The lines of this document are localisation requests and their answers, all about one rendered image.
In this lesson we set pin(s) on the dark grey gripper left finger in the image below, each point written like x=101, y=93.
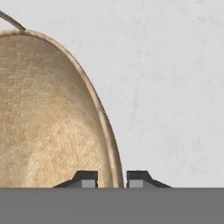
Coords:
x=85, y=176

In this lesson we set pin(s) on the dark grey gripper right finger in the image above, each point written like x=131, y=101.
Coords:
x=138, y=176

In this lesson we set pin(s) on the woven tan basket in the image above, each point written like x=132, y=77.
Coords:
x=43, y=116

